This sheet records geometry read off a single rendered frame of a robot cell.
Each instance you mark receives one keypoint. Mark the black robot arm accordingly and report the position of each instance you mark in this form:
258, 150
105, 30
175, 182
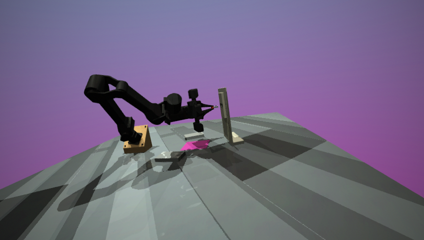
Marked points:
169, 110

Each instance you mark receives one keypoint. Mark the magenta square zone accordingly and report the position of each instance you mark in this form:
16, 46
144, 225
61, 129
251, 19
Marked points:
196, 145

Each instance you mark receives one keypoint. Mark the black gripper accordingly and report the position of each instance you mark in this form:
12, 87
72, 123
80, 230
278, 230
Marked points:
193, 94

